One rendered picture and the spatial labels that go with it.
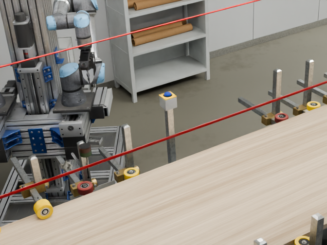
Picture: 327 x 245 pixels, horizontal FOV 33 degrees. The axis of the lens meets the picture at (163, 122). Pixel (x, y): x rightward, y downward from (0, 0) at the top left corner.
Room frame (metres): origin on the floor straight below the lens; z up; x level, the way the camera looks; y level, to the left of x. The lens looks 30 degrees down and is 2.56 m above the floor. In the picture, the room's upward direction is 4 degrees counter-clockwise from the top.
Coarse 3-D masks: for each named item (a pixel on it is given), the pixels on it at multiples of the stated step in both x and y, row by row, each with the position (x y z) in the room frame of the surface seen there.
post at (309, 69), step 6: (312, 60) 3.06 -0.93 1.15; (306, 66) 3.06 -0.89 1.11; (312, 66) 3.05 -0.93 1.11; (306, 72) 3.06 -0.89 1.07; (312, 72) 3.05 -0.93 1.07; (306, 78) 3.06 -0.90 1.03; (312, 78) 3.05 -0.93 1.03; (306, 84) 3.05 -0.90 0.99; (306, 90) 3.05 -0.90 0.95; (306, 96) 3.05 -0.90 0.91; (306, 102) 3.04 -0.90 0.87
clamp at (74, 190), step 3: (93, 180) 2.38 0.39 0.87; (75, 183) 2.36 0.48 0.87; (78, 183) 2.36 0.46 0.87; (93, 183) 2.36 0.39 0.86; (96, 183) 2.37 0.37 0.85; (93, 186) 2.36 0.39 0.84; (96, 186) 2.37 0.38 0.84; (72, 189) 2.32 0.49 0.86; (75, 189) 2.31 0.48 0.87; (93, 189) 2.36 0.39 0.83; (72, 192) 2.33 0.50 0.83; (75, 192) 2.31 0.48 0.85; (75, 195) 2.31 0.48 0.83; (78, 195) 2.32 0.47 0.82
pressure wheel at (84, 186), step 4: (80, 184) 2.30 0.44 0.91; (84, 184) 2.29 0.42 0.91; (88, 184) 2.30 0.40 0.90; (80, 188) 2.26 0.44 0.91; (84, 188) 2.26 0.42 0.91; (88, 188) 2.26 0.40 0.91; (92, 188) 2.28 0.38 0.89; (80, 192) 2.25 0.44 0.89; (84, 192) 2.25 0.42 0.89; (88, 192) 2.25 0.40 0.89
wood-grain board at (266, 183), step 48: (240, 144) 2.57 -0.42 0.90; (288, 144) 2.53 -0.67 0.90; (96, 192) 2.23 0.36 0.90; (144, 192) 2.20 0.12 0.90; (192, 192) 2.17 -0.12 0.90; (240, 192) 2.14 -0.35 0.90; (288, 192) 2.12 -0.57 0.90; (0, 240) 1.92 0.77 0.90; (48, 240) 1.90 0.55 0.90; (96, 240) 1.88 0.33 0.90; (144, 240) 1.85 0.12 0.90; (192, 240) 1.83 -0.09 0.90; (240, 240) 1.81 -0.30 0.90; (288, 240) 1.79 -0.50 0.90
